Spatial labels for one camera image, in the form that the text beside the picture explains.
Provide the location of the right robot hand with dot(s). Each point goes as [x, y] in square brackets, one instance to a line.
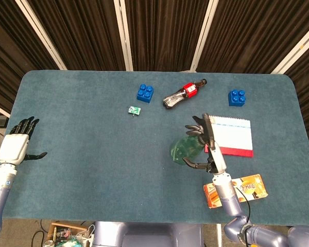
[211, 151]

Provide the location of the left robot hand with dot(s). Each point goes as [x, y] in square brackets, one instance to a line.
[15, 148]

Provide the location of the green transparent spray bottle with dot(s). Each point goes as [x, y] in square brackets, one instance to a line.
[186, 149]

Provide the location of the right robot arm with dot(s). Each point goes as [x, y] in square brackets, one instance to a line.
[237, 205]

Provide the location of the cola bottle with red label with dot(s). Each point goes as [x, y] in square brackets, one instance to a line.
[181, 94]

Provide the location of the white and red notepad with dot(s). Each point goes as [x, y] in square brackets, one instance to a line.
[234, 136]

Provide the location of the orange snack box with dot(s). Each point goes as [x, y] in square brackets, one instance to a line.
[252, 187]

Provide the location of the blue toy building block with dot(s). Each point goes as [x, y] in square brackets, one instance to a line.
[237, 97]
[145, 93]

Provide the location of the blue table mat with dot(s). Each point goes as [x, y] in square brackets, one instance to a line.
[92, 154]

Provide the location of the small green white packet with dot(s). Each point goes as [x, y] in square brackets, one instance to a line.
[134, 110]

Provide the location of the wooden box of clutter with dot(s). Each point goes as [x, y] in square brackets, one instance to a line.
[65, 234]

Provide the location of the robot torso base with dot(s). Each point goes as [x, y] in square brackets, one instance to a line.
[149, 234]

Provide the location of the white folding screen frame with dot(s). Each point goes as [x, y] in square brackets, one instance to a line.
[124, 33]

